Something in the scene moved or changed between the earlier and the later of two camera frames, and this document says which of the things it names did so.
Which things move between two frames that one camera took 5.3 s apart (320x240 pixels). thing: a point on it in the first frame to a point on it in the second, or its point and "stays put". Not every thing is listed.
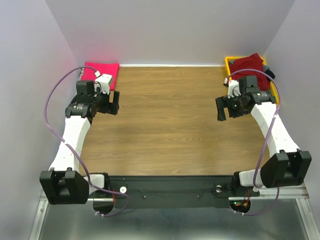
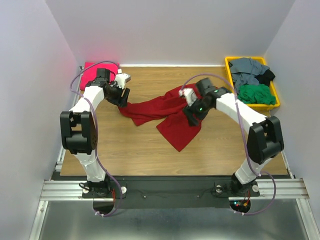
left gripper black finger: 114,107 to 123,103
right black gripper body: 235,106 to 199,109
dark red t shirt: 253,61 to 171,106
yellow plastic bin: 274,89 stays put
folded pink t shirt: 110,69 stays put
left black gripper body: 102,102 to 115,97
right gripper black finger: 221,103 to 193,120
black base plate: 147,191 stays put
